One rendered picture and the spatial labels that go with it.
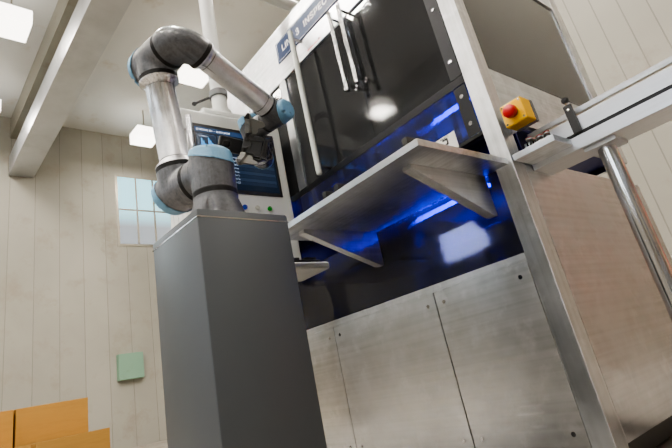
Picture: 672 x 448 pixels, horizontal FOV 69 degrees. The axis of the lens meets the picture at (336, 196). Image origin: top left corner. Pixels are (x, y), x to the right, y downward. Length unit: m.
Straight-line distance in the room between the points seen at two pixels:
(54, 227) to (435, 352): 9.24
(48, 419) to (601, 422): 4.02
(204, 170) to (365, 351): 0.99
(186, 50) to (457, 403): 1.34
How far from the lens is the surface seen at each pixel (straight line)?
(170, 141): 1.45
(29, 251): 10.17
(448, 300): 1.64
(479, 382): 1.62
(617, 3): 5.56
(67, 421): 4.73
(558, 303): 1.45
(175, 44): 1.51
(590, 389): 1.45
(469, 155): 1.37
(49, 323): 9.91
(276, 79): 2.57
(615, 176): 1.55
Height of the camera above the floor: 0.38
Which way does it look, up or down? 20 degrees up
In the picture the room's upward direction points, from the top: 12 degrees counter-clockwise
